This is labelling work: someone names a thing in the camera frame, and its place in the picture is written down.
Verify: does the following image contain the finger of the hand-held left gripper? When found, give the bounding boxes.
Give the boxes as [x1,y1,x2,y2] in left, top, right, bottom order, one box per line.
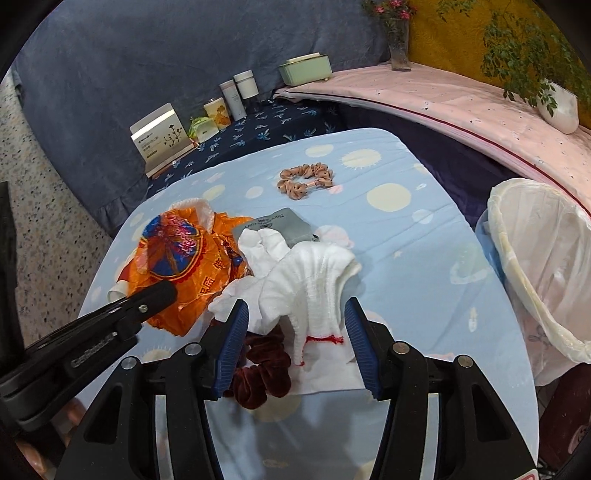
[76,279,178,344]

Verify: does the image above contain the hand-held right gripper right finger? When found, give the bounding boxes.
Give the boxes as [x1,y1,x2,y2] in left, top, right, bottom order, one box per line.
[344,296,539,480]

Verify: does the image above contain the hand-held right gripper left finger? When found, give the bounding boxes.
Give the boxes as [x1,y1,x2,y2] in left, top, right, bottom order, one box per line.
[55,299,252,480]

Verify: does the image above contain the dark red velvet scrunchie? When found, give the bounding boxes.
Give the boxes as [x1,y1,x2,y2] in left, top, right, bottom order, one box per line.
[222,325,293,411]

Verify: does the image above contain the orange printed plastic bag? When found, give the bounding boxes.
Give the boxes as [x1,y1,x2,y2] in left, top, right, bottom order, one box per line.
[121,208,259,337]

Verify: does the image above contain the white knitted cloth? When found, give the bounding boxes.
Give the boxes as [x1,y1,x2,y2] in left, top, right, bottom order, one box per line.
[208,228,361,367]

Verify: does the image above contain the waste bin with white liner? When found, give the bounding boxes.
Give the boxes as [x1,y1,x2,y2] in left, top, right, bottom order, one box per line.
[475,178,591,386]

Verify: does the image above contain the light blue dotted tablecloth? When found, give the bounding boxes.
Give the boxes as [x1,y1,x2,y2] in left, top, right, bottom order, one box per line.
[76,127,541,480]

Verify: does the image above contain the grey packet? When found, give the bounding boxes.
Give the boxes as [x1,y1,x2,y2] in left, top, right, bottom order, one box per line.
[231,208,319,244]

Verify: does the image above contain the pink dotted scrunchie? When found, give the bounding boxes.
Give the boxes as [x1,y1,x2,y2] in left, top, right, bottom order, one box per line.
[277,163,334,200]

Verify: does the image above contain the white flower print box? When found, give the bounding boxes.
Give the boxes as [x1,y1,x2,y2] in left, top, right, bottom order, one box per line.
[129,104,198,178]

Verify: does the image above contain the green packet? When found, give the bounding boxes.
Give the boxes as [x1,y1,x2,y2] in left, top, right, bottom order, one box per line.
[188,115,218,143]

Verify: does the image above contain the yellow printed tin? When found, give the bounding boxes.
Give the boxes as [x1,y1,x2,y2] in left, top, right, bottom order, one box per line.
[203,98,232,127]

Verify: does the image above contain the navy leaf print cloth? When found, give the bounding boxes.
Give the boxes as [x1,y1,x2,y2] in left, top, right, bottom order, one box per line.
[147,99,345,195]

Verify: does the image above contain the dark blue cloth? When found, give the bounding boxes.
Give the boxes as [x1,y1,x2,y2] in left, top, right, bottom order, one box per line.
[339,104,513,229]

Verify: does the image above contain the white bottle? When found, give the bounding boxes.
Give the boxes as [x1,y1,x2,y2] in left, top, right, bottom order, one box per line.
[219,79,246,121]

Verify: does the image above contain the dark red object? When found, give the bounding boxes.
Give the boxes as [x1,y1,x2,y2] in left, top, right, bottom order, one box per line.
[538,360,591,472]

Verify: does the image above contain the white jar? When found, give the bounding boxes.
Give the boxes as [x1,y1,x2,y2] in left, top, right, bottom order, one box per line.
[233,69,260,101]

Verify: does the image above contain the grey-blue backdrop cloth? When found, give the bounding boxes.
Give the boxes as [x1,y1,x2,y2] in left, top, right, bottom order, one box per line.
[11,0,393,236]

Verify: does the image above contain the pink cloth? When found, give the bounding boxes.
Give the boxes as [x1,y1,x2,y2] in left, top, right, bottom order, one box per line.
[272,62,591,213]

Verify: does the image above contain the green tissue box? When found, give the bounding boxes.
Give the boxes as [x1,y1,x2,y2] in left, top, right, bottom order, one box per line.
[278,53,333,86]

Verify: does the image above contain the glass vase with pink flowers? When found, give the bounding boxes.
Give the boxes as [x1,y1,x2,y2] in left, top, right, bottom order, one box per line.
[362,0,419,72]

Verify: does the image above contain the green plant in white pot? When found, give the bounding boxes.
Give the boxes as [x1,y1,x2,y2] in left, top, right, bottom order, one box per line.
[436,0,591,136]

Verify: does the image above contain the yellow cloth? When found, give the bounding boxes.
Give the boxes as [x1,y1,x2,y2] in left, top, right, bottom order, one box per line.
[406,0,591,93]

